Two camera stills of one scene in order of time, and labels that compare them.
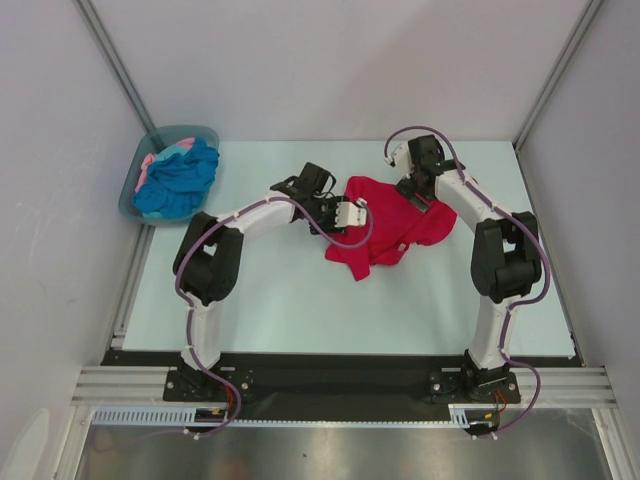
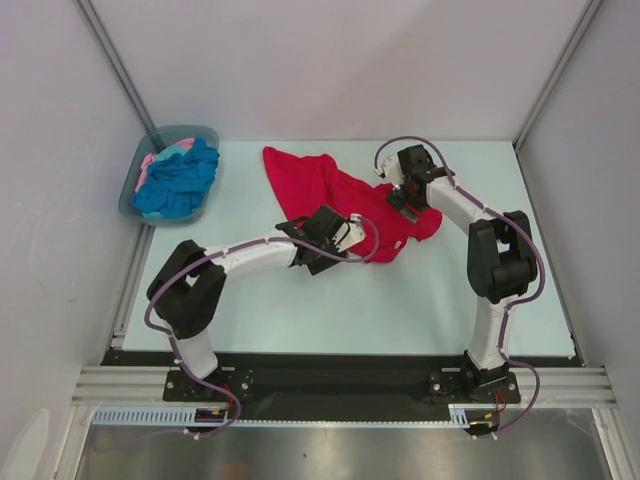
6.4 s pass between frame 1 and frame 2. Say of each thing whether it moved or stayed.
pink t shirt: stayed
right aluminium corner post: stayed
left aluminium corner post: stayed
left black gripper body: moved
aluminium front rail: stayed
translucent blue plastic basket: stayed
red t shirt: moved
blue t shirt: stayed
